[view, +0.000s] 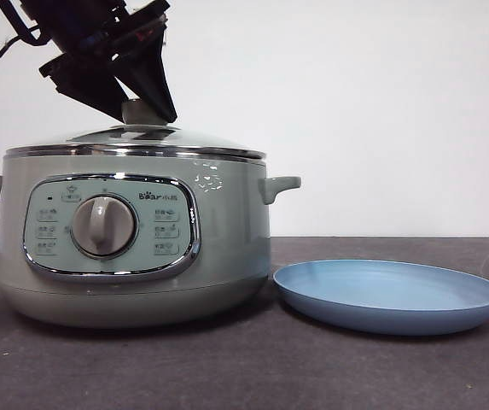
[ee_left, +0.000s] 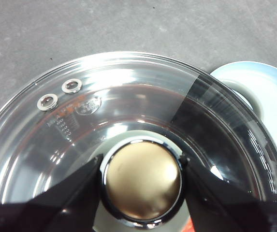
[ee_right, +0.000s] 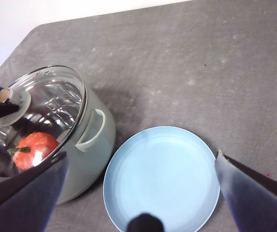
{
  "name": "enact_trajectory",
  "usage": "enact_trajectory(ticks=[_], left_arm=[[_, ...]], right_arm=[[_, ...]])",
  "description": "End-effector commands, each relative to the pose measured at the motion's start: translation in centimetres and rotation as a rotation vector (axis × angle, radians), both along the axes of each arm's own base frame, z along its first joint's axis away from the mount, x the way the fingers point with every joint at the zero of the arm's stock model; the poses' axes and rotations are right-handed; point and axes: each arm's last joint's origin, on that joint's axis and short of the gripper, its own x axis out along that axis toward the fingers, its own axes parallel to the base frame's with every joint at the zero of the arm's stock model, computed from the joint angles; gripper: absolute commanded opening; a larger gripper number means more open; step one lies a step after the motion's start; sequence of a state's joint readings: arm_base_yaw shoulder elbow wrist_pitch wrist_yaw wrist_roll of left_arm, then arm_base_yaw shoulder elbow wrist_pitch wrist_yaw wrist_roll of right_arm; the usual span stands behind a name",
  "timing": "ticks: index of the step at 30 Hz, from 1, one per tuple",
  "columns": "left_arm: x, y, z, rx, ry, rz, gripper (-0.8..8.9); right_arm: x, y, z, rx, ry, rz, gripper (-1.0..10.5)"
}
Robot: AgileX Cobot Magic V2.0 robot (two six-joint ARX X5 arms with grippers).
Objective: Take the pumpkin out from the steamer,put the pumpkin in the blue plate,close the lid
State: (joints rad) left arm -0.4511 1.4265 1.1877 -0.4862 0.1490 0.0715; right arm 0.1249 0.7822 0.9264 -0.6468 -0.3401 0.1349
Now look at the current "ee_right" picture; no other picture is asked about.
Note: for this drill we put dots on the orange pumpkin with green stem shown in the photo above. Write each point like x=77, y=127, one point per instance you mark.
x=39, y=145

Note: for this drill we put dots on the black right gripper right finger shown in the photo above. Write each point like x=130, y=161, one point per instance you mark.
x=261, y=200

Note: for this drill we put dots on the blue round plate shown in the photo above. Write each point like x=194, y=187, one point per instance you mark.
x=162, y=174

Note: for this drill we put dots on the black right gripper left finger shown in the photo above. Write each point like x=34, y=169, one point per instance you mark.
x=19, y=207

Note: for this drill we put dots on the glass lid with green knob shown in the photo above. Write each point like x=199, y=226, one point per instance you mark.
x=56, y=96

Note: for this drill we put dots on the pale green electric steamer pot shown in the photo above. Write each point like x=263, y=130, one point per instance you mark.
x=90, y=169

